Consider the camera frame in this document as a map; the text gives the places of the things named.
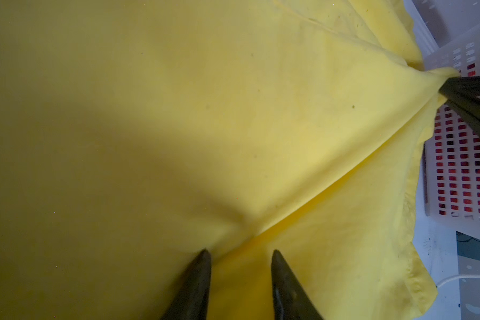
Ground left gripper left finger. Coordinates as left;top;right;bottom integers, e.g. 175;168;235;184
161;249;211;320

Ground white plastic basket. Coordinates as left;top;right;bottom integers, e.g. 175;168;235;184
424;24;480;239

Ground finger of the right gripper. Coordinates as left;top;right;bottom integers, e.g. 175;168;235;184
439;76;480;137

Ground red shorts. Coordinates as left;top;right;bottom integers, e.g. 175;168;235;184
427;63;480;221

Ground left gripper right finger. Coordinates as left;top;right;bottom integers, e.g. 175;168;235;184
271;250;323;320

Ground yellow shorts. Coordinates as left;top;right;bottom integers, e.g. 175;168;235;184
0;1;455;319

